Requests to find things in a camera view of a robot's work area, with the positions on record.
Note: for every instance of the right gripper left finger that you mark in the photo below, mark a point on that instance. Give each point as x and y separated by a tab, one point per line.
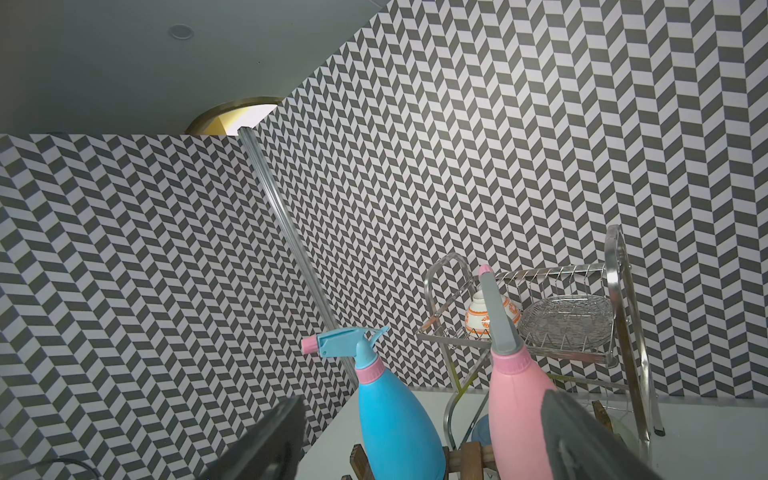
271	449

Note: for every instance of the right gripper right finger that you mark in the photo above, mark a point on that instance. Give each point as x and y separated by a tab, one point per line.
579	447

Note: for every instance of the pink spray bottle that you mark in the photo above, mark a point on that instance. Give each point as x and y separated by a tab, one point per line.
517	389

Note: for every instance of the wooden slatted shelf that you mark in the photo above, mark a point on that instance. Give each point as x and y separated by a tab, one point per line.
470	461

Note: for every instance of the blue spray bottle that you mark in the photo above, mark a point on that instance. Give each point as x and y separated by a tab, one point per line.
399	438

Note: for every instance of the blue bowl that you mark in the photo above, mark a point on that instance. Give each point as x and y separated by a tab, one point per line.
481	431

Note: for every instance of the metal dish rack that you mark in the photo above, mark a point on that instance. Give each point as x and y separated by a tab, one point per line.
450	281

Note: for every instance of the glass plate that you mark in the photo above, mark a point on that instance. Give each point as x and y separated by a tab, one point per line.
568	322

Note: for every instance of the orange patterned bowl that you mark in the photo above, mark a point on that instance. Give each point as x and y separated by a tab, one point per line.
477	319

